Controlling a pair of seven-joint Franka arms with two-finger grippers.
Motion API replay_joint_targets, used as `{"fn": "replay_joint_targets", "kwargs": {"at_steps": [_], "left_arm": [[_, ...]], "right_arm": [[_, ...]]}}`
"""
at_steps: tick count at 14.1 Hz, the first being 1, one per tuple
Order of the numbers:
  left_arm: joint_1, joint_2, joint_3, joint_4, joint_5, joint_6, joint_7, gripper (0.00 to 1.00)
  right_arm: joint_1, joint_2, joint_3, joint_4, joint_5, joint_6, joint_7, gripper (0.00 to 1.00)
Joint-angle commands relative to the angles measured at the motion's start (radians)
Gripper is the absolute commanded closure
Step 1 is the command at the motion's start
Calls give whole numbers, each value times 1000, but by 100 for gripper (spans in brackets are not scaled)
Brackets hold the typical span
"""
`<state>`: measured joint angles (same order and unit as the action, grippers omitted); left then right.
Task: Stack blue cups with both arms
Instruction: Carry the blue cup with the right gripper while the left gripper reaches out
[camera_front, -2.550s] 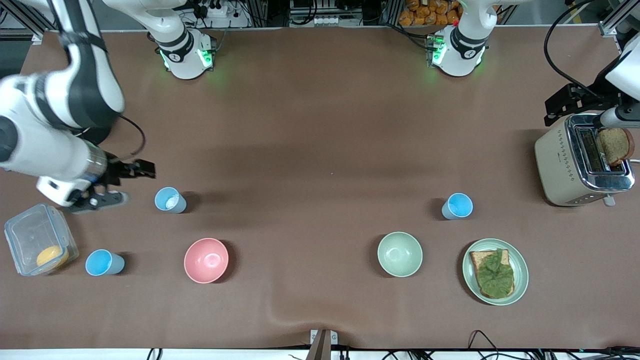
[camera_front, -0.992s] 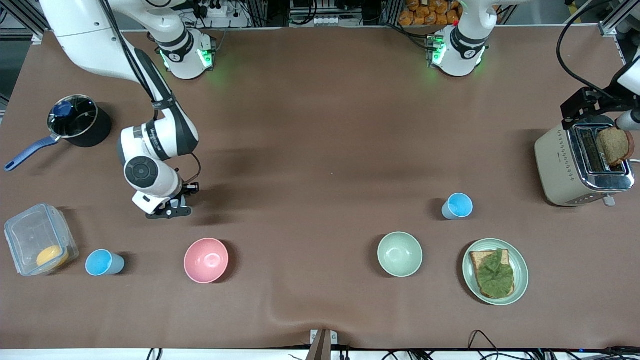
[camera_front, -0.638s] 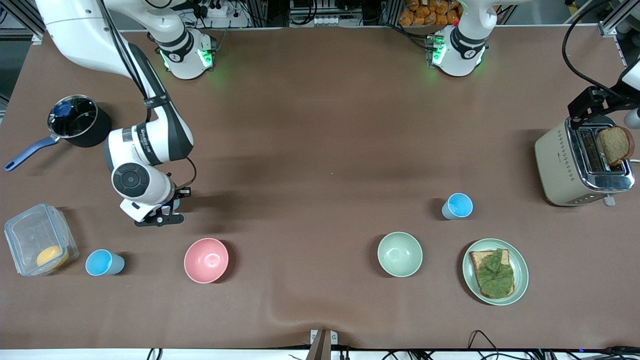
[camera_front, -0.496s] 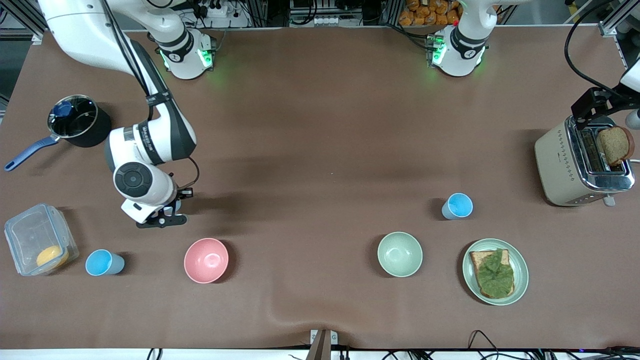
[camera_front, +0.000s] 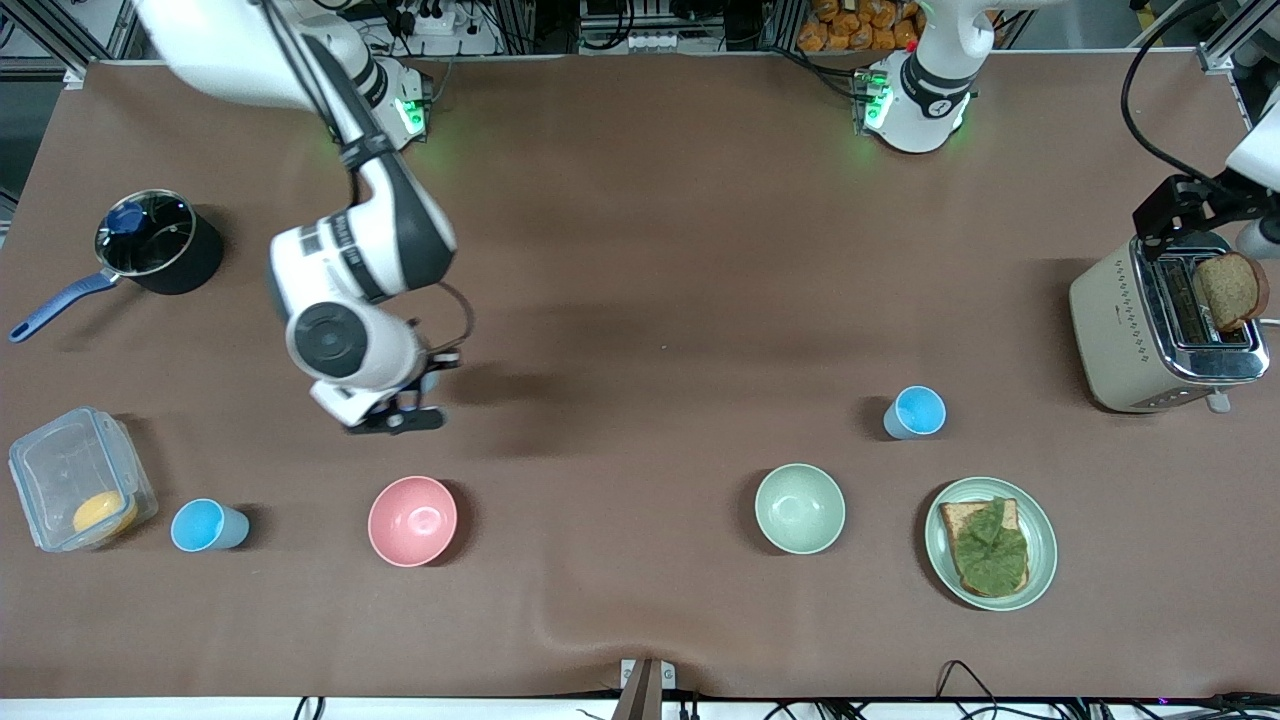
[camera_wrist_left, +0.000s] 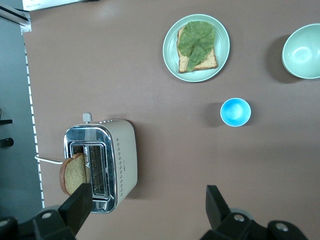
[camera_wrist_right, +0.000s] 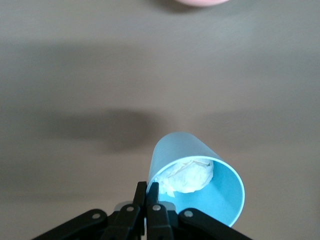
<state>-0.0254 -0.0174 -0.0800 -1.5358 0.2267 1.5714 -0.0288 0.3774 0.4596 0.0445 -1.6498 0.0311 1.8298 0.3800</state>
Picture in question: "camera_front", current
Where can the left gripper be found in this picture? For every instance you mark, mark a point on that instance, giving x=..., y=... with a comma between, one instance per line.
x=1183, y=202

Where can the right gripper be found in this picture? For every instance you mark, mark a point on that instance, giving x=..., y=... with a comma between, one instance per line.
x=440, y=365

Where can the light blue plastic cup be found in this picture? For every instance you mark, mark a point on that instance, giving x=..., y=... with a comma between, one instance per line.
x=205, y=525
x=917, y=412

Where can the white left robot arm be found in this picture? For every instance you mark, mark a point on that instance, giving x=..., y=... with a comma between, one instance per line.
x=925, y=100

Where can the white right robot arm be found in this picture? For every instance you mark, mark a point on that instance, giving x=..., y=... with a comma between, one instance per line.
x=350, y=250

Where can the brown bread slice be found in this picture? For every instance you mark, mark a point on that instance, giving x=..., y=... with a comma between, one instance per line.
x=1230, y=292

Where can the pink bowl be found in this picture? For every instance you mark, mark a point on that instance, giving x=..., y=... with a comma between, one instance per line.
x=412, y=520

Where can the cream and chrome toaster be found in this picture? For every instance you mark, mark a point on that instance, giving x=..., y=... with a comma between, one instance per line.
x=1115, y=330

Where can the orange round food piece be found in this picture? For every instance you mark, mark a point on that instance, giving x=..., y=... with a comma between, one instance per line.
x=105, y=513

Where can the clear plastic lidded container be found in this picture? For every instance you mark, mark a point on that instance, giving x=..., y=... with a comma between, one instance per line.
x=60, y=470

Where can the brown table cover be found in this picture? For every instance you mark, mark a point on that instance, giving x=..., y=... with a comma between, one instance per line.
x=640, y=250

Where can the pale green plate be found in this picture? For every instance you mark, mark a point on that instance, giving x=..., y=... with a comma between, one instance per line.
x=1042, y=530

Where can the bag of orange buns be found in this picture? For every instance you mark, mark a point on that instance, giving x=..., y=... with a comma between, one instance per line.
x=860, y=28

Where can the toast slice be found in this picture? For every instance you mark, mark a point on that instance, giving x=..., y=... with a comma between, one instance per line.
x=955, y=520

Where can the white power strip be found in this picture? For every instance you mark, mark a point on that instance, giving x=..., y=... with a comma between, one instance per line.
x=435, y=22
x=675, y=43

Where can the green lettuce leaf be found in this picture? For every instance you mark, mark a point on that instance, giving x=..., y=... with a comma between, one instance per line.
x=995, y=550

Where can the grey table clamp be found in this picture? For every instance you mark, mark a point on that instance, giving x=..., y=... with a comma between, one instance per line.
x=645, y=685

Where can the pale green bowl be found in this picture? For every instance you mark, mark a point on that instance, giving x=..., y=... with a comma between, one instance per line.
x=800, y=508

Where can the aluminium frame profile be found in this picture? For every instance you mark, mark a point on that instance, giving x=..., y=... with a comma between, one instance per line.
x=90, y=45
x=1240, y=40

